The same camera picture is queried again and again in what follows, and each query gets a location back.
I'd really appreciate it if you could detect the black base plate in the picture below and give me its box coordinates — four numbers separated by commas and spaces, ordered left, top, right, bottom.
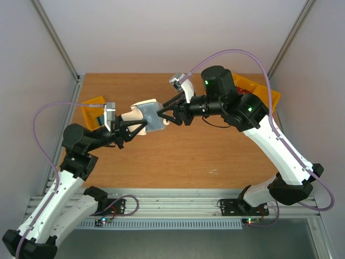
92, 198, 126, 216
217, 199, 270, 216

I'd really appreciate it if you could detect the yellow bin with blue card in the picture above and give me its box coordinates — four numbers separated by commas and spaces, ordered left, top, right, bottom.
253, 84, 281, 112

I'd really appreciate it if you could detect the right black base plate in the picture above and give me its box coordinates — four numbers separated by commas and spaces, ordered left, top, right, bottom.
217, 199, 270, 216

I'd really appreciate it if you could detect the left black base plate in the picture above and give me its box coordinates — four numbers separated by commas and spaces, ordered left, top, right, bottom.
92, 198, 126, 216

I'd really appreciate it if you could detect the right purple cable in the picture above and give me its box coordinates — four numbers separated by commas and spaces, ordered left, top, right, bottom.
180, 49, 336, 227

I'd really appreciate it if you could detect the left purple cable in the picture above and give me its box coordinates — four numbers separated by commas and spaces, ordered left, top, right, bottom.
15, 101, 140, 259

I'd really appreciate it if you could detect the beige card holder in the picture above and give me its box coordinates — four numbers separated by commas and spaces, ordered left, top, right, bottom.
121, 99, 170, 135

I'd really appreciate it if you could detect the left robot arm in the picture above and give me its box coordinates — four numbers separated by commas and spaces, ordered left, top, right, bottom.
2, 117, 147, 258

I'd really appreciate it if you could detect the aluminium rail frame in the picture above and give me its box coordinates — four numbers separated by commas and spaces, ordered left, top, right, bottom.
10, 72, 336, 259

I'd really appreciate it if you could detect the yellow bin with red cards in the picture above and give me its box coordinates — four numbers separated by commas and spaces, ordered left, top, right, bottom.
232, 73, 259, 93

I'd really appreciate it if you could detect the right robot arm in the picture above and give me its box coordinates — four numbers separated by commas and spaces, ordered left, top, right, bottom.
157, 65, 323, 215

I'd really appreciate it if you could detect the purple cable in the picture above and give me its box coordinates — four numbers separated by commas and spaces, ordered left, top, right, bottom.
180, 49, 336, 227
15, 101, 140, 259

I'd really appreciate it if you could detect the grey slotted cable duct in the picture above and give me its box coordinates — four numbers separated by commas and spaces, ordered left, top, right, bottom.
77, 219, 242, 231

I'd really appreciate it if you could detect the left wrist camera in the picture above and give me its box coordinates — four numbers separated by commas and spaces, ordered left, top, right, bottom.
103, 102, 116, 132

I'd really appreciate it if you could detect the single yellow bin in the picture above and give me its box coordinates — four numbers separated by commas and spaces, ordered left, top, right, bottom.
81, 96, 106, 131

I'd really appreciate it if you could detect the red cards stack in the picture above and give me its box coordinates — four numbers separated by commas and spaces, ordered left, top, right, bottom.
237, 87, 251, 94

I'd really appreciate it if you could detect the teal credit card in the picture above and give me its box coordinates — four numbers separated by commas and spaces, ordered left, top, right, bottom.
97, 116, 105, 126

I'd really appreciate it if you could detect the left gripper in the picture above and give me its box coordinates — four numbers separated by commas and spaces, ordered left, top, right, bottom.
85, 114, 148, 152

